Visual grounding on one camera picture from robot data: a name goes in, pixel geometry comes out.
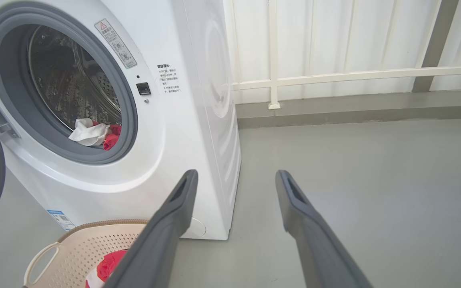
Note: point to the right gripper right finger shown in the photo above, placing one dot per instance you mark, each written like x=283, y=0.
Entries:
x=318, y=248

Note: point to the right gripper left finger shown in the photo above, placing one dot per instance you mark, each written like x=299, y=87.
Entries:
x=154, y=248

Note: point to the red and white garment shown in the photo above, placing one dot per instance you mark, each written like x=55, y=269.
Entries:
x=88, y=132
x=110, y=264

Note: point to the cream basket with brown rim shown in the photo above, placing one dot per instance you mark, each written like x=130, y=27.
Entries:
x=78, y=248

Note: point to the white front-load washing machine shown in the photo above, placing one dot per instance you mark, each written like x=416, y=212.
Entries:
x=154, y=160

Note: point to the black door latch socket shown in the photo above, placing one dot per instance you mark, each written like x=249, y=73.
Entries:
x=143, y=88

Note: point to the grey rubber door gasket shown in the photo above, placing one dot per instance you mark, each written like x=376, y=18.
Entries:
x=2, y=80

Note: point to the round white filter cover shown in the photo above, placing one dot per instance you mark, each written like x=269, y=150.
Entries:
x=197, y=228

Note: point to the blue energy label sticker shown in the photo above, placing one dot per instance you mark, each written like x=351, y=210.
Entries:
x=60, y=220

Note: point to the white metal railing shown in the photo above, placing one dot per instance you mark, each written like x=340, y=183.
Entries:
x=334, y=76

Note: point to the steel washer drum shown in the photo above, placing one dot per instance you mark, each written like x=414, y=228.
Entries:
x=66, y=88

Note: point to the grey warning sticker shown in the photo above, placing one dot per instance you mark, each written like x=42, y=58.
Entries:
x=116, y=44

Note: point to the grey pillar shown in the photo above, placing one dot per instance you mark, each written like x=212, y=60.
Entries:
x=434, y=48

